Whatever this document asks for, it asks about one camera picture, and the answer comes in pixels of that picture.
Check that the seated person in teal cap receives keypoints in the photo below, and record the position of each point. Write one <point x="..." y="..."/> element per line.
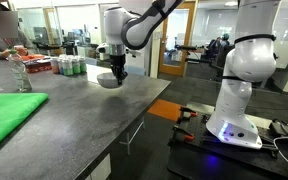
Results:
<point x="223" y="41"/>

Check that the wooden framed glass door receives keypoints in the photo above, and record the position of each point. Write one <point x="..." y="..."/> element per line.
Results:
<point x="175" y="36"/>

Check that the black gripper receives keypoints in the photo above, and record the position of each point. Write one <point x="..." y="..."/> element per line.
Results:
<point x="117" y="61"/>

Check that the red snack box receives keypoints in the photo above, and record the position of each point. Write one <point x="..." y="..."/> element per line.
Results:
<point x="38" y="66"/>

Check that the orange packet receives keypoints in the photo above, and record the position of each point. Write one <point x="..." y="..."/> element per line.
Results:
<point x="32" y="57"/>

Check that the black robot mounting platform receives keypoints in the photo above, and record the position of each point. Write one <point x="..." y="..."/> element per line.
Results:
<point x="217" y="156"/>

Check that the grey bowl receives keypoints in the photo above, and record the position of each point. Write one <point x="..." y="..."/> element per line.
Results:
<point x="106" y="80"/>

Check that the green folded cloth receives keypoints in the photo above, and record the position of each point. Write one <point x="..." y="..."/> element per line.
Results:
<point x="7" y="111"/>

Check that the white metal table leg frame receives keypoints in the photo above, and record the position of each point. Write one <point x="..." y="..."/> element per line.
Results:
<point x="132" y="133"/>

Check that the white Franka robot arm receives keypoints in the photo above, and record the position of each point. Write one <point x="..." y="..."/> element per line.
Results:
<point x="250" y="60"/>

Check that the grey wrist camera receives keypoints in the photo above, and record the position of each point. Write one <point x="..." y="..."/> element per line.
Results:
<point x="103" y="49"/>

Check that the person's left hand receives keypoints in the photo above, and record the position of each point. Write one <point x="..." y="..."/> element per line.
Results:
<point x="22" y="51"/>

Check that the clear plastic water bottle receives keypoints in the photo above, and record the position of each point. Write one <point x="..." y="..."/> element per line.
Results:
<point x="20" y="71"/>

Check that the pink-labelled drink can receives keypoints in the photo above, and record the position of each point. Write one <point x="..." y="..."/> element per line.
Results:
<point x="54" y="65"/>

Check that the orange floor mat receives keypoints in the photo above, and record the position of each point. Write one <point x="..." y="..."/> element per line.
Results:
<point x="165" y="109"/>

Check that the person's right hand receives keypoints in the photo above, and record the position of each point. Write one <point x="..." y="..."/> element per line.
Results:
<point x="5" y="54"/>

